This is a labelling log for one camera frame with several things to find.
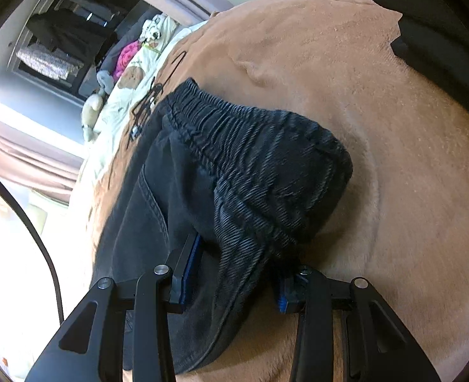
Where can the spotted plush toy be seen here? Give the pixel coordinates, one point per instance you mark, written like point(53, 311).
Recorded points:
point(153, 32)

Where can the brown fleece blanket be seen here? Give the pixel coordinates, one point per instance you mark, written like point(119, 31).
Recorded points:
point(378, 135)

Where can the cream printed quilt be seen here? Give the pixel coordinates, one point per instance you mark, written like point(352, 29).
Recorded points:
point(115, 103)

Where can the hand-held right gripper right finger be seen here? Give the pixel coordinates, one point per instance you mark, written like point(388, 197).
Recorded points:
point(283, 299)

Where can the black pants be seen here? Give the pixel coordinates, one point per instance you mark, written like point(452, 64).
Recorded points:
point(238, 167)

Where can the pink cloth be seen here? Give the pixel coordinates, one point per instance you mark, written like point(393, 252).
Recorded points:
point(125, 57)

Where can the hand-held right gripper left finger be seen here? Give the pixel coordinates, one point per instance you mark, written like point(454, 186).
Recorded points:
point(190, 264)

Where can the dark hanging clothes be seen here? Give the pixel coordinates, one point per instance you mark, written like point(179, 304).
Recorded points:
point(67, 32)

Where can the beige plush toy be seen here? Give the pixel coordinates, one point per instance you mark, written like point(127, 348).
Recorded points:
point(91, 111)

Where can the open wardrobe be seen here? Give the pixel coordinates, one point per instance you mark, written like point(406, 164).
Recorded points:
point(59, 28)

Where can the dark cloth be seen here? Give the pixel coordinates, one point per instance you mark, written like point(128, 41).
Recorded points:
point(417, 8)

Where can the mauve curtain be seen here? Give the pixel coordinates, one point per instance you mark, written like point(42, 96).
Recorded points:
point(27, 155)

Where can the grey patterned garment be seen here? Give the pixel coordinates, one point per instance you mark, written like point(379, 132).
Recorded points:
point(43, 61)

